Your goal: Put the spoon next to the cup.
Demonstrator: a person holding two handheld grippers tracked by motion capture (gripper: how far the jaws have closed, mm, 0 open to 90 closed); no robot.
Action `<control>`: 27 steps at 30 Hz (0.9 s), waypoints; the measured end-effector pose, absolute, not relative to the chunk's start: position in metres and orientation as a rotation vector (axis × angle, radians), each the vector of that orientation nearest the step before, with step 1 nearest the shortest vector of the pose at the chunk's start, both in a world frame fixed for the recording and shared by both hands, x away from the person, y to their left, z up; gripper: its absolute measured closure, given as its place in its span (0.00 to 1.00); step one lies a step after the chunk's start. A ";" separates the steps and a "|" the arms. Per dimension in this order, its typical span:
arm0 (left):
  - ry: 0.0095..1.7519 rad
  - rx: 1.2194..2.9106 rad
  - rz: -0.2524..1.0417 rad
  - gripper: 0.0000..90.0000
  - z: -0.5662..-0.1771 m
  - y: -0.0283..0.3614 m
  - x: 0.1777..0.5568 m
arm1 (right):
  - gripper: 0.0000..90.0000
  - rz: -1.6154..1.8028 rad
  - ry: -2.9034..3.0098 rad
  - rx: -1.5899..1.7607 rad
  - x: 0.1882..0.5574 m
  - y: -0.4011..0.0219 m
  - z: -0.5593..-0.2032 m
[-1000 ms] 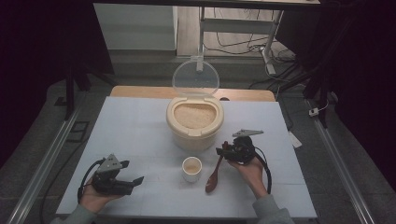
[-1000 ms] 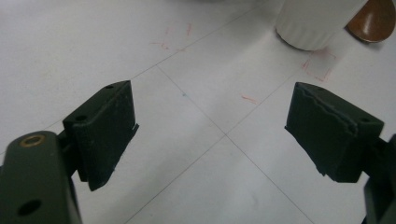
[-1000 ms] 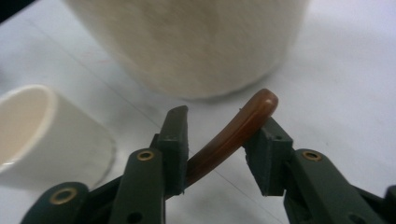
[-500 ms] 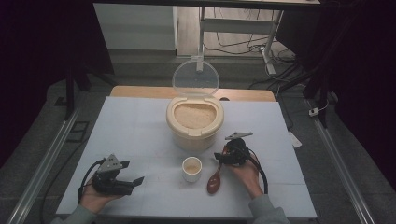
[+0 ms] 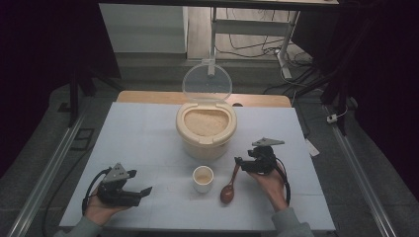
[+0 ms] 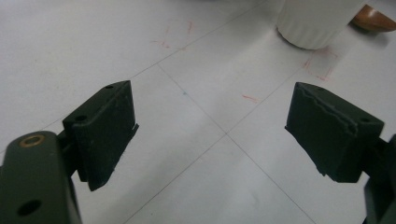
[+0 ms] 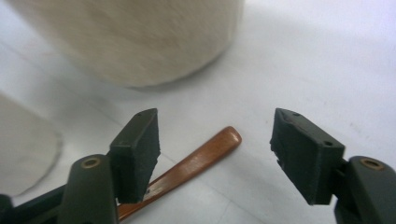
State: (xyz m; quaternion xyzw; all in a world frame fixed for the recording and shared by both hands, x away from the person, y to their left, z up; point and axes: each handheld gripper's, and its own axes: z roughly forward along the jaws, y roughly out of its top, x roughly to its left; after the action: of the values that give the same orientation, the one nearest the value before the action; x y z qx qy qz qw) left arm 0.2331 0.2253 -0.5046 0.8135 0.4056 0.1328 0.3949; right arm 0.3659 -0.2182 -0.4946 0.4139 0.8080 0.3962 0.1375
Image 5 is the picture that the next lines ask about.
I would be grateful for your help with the rice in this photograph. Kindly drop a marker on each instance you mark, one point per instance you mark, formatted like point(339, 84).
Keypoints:
point(206, 122)

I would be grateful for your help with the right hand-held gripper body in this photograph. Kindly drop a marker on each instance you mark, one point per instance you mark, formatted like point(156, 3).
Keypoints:
point(263, 159)

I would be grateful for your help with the brown wooden spoon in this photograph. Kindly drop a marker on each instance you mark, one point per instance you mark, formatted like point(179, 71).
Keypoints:
point(227, 195)

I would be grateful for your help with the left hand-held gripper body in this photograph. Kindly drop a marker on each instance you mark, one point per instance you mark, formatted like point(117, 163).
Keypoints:
point(115, 195)

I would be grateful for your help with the person's right hand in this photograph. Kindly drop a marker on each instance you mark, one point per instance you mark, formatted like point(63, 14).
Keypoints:
point(271, 189)

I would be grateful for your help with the scoop of rice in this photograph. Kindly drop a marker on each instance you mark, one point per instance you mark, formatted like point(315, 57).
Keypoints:
point(203, 179)

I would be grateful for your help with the white cup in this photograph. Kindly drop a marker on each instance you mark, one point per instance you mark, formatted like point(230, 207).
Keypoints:
point(203, 186)

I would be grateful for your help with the dark curtain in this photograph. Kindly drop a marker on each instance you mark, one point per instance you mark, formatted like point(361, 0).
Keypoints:
point(385, 82)
point(39, 65)

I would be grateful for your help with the white paper tag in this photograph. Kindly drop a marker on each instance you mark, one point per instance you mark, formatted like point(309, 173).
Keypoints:
point(312, 148)

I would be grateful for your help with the aluminium rail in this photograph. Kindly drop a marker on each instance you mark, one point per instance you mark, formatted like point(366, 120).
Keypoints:
point(46, 177)
point(359, 171)

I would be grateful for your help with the cream rice container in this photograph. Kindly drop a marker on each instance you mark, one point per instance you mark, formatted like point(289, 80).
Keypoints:
point(206, 146)

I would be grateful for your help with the black stand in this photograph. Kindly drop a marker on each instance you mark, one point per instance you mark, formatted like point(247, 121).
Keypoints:
point(342, 112)
point(74, 98)

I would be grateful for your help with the clear round container lid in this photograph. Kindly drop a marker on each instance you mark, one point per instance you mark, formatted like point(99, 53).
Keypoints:
point(207, 82)

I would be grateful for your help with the person's left hand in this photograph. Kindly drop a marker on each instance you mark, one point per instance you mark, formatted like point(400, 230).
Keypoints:
point(102, 210)

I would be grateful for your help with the white cabinet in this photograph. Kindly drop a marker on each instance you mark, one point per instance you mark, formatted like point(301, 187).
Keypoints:
point(145, 29)

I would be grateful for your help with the white table sheet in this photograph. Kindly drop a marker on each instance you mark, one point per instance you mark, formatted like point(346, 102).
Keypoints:
point(141, 138)

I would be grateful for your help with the white adapter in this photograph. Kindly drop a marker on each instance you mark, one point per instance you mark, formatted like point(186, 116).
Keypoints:
point(331, 118)

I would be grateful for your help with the white desk frame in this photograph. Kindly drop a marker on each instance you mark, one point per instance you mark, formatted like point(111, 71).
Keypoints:
point(250, 28)

